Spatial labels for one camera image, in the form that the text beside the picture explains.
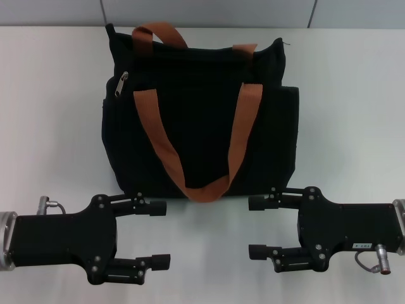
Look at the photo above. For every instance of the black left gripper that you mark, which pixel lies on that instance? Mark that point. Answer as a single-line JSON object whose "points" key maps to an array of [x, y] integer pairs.
{"points": [[63, 240]]}

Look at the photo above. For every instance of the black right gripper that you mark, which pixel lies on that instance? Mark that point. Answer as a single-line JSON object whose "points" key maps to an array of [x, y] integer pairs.
{"points": [[348, 228]]}

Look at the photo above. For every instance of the silver zipper pull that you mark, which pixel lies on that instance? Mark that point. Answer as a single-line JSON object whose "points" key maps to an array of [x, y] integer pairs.
{"points": [[121, 85]]}

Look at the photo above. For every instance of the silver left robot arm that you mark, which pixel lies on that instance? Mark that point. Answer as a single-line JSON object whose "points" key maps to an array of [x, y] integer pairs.
{"points": [[6, 240]]}

